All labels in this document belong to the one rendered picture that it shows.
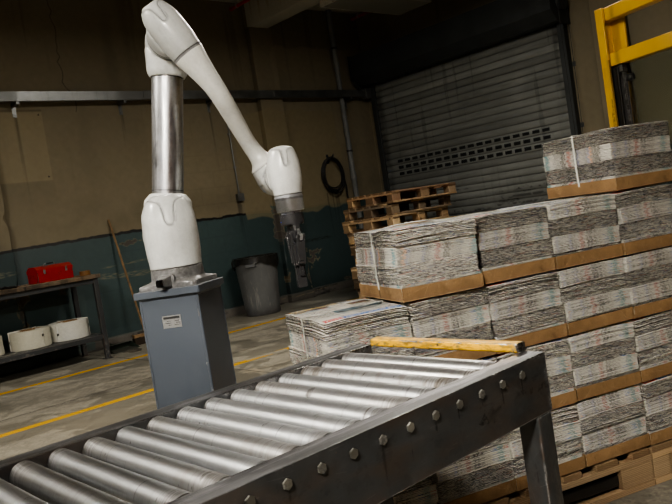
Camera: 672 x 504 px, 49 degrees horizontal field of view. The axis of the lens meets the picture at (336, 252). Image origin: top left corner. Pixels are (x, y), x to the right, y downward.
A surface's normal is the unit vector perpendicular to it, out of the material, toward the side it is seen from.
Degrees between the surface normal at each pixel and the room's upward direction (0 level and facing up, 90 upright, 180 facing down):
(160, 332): 90
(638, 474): 90
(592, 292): 89
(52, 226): 90
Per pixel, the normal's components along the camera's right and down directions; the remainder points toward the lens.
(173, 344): -0.20, 0.08
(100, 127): 0.66, -0.07
